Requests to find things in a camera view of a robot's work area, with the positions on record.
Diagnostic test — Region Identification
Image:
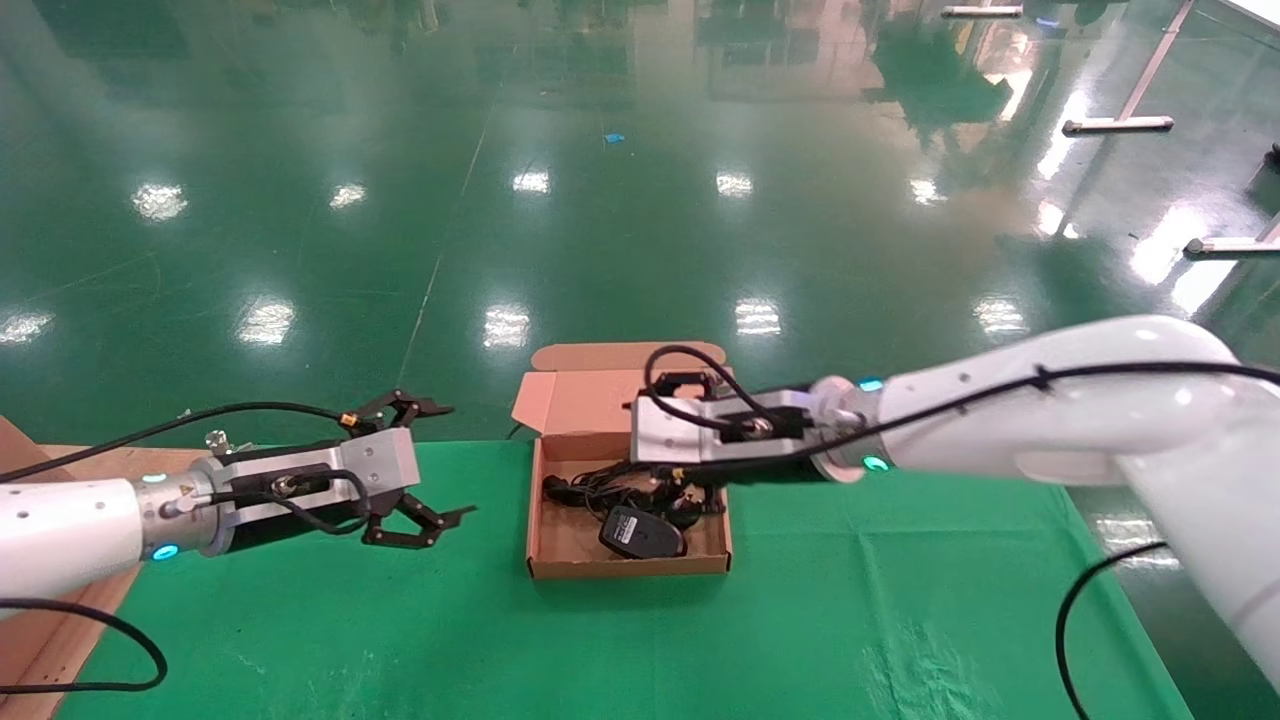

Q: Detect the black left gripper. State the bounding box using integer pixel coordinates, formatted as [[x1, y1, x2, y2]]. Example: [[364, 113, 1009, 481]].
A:
[[225, 389, 478, 556]]

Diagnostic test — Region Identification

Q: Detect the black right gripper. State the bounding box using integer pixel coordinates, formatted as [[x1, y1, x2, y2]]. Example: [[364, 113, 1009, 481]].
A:
[[652, 370, 833, 517]]

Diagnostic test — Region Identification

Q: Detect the black usb cable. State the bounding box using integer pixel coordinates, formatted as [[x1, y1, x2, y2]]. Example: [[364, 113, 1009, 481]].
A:
[[543, 460, 727, 531]]

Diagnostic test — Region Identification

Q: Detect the open brown cardboard box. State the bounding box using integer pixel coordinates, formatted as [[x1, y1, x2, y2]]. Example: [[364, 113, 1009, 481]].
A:
[[511, 342, 734, 580]]

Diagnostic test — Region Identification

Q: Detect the green table mat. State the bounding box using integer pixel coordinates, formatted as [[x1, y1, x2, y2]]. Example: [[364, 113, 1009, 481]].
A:
[[55, 432, 1196, 720]]

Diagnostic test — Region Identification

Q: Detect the grey metal stand with pole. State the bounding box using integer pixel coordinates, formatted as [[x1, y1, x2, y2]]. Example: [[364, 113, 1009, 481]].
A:
[[1184, 212, 1280, 261], [1062, 0, 1198, 138]]

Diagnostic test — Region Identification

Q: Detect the white table edge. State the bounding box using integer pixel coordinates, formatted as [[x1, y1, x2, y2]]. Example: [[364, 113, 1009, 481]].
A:
[[1213, 0, 1280, 31]]

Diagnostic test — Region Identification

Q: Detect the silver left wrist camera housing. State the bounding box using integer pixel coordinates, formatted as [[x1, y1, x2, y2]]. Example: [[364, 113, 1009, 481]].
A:
[[205, 428, 422, 528]]

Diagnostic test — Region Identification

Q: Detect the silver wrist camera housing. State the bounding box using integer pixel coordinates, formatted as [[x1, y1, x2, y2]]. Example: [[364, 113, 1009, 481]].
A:
[[630, 390, 816, 466], [205, 428, 422, 528]]

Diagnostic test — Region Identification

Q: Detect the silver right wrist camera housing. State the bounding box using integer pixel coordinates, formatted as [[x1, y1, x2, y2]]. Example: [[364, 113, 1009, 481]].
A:
[[630, 390, 816, 466]]

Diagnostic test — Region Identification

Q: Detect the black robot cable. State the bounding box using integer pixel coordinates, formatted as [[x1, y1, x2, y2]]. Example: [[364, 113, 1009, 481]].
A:
[[680, 362, 1280, 477], [1054, 540, 1172, 720], [0, 597, 169, 695], [0, 401, 386, 484], [165, 469, 374, 538], [643, 344, 771, 439]]

